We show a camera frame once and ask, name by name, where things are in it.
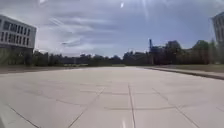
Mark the row of dark trees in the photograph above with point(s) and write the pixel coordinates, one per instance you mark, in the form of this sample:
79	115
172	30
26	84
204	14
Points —
100	60

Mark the pale concrete slab plaza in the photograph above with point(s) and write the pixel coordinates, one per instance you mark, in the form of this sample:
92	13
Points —
110	96

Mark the blue crane tower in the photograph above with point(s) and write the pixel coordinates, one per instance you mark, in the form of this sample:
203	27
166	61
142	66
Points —
150	45

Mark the low dark kerb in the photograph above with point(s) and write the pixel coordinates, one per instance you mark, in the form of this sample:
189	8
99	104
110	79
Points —
186	72

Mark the dark ground strip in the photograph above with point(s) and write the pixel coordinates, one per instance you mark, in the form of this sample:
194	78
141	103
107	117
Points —
26	69

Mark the grass strip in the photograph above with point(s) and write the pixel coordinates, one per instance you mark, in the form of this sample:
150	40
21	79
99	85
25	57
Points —
200	67

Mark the white building with dark windows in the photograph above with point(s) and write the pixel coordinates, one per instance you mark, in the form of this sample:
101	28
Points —
15	35

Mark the tall grey building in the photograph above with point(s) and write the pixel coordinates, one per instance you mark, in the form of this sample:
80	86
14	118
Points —
219	28

